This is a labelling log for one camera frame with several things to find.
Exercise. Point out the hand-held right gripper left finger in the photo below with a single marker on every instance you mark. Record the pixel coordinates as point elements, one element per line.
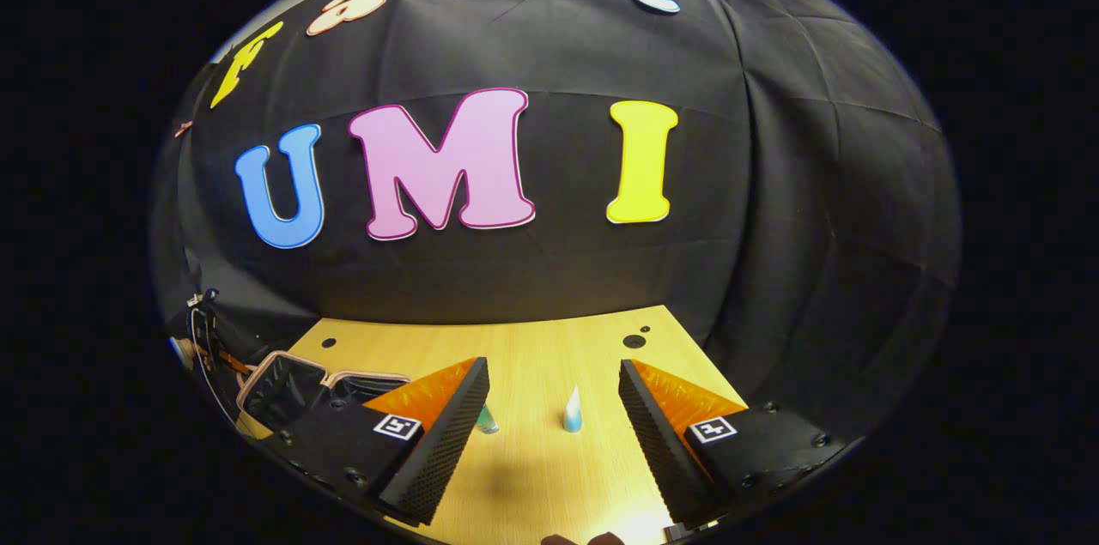
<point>442,442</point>

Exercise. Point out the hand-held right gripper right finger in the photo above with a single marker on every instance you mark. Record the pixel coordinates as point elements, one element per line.
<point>657,451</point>

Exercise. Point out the blue skin care bottle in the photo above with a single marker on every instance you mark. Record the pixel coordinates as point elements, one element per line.
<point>488,420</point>

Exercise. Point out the pink suitcase with black lining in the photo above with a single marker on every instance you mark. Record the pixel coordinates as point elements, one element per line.
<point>292,386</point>

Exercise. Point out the white and blue tube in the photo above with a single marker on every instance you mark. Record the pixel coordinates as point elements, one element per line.
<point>573,416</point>

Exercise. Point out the black backdrop cloth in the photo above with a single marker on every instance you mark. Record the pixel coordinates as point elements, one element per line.
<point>584,270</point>

